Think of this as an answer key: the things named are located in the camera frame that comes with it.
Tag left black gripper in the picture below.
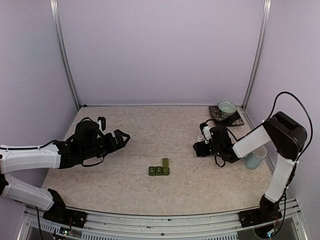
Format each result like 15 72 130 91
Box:
81 129 130 161

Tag white pill bottle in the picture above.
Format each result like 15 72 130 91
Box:
197 135 204 142

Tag green pill organizer box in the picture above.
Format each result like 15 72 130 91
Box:
148 157 170 176

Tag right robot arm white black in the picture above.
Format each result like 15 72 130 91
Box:
193 111 314 222

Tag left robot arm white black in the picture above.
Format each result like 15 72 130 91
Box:
0 116 131 223

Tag black patterned tray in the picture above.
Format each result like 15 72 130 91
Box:
208 106 245 127

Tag pale green bowl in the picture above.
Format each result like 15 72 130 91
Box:
217 101 237 117

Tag light blue mug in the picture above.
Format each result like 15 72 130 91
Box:
244 146 268 170

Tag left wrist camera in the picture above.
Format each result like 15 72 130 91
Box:
97 116 107 132

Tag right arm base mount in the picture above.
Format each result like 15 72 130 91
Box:
238 208 283 228

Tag front aluminium rail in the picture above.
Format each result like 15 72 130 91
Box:
16 199 310 240

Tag right aluminium frame post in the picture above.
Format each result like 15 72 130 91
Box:
242 0 272 111

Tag aluminium frame post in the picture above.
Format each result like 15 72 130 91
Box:
242 0 272 111
50 0 81 111

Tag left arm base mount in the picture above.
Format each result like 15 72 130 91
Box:
43 208 88 228

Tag left aluminium frame post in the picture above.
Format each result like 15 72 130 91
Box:
50 0 81 111

